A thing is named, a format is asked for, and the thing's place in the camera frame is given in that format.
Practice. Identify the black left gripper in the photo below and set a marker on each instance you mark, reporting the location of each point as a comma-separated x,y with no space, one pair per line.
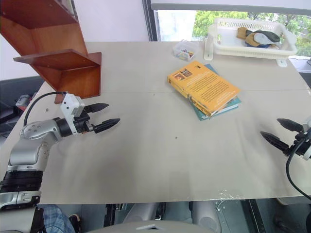
81,123

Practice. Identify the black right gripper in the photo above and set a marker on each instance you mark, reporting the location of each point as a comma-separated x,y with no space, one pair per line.
302,142

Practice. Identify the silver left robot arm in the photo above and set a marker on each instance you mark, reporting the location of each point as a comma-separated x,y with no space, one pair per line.
29,150

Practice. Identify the teal book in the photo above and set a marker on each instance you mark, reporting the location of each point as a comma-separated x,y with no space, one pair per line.
227,106

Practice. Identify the wooden shelf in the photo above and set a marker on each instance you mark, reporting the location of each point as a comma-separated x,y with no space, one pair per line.
48,41

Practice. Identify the yellow book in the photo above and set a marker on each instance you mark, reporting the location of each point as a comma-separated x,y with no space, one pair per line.
204,85

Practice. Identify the red and grey device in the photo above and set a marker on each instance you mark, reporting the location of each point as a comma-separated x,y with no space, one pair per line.
23,102

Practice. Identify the white plastic basket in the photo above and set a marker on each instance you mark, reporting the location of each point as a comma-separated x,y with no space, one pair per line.
252,49

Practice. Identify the dark grey chair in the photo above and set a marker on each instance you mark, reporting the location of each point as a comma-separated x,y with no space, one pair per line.
14,87

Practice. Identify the grey-blue cloth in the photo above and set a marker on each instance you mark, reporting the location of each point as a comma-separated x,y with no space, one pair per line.
261,40

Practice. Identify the dark green cloth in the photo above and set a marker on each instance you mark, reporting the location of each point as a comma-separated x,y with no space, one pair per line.
268,36

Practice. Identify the clear plastic box with bits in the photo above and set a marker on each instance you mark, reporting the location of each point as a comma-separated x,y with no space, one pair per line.
185,51

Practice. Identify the tan cloth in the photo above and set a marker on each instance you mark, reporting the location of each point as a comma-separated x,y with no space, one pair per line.
243,34

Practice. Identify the dark shoe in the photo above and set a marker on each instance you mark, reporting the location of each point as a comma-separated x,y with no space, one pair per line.
74,221

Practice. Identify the blue plaid trouser leg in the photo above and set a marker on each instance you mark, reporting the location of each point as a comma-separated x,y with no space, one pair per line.
54,218

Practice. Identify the grey rounded robot body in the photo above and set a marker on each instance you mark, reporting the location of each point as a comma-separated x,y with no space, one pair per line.
155,227

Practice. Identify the grey roller blind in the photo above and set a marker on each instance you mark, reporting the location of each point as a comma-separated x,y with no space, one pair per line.
230,4

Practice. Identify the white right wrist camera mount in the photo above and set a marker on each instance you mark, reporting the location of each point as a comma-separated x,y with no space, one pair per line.
307,126

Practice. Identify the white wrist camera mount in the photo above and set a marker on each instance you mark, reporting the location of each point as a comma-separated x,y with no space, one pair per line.
71,104
307,126

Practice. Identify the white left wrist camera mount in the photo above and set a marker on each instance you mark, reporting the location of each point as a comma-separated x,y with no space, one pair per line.
71,104

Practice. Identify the white table bracket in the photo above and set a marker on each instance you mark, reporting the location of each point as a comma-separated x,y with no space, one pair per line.
208,51
282,62

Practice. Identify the dark window frame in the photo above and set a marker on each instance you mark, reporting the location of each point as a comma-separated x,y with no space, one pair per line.
148,21

